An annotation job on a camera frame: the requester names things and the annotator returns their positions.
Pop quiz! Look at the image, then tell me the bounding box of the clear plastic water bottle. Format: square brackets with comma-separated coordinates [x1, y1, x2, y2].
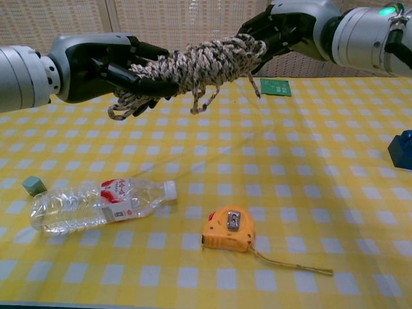
[30, 178, 178, 234]

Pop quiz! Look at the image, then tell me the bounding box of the beige black braided rope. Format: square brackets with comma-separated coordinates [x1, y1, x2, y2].
[108, 33, 268, 122]

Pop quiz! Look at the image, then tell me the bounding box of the yellow white checkered tablecloth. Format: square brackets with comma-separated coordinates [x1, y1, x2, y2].
[0, 76, 412, 309]

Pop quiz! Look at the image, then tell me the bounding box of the blue toy building brick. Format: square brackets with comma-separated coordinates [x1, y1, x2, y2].
[387, 129, 412, 170]

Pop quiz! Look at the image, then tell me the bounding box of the woven bamboo folding screen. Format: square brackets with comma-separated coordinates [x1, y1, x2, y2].
[0, 0, 412, 81]

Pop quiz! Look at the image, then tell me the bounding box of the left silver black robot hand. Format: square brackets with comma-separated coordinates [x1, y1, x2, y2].
[48, 32, 180, 118]

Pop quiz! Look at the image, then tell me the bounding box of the small green cube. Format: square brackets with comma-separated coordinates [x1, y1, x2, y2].
[21, 176, 47, 197]

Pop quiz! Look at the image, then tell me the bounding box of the green printed card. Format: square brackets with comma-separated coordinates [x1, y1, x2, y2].
[259, 77, 292, 97]

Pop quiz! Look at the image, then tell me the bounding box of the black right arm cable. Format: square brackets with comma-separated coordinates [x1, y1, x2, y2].
[384, 27, 412, 75]

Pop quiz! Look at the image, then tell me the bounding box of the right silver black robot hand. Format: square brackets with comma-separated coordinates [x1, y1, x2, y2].
[237, 0, 342, 73]

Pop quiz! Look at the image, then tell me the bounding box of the yellow tape measure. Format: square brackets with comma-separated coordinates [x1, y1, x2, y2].
[201, 205, 335, 277]

